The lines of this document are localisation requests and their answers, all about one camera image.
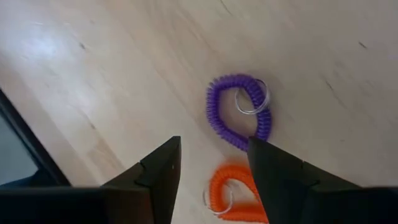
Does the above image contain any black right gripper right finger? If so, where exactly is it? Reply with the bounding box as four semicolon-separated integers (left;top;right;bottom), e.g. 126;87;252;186
247;136;362;224

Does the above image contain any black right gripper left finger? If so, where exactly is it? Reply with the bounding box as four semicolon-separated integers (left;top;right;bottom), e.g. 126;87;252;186
101;136;182;224

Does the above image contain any orange coil wristband keyring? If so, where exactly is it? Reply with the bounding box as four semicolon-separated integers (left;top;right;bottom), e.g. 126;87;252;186
202;164;270;224

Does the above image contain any purple coil wristband keyring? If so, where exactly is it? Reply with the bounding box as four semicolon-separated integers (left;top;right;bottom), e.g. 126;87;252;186
205;73;273;152

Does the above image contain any black aluminium table frame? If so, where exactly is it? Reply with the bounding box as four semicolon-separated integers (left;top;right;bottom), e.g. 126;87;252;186
0;89;72;187

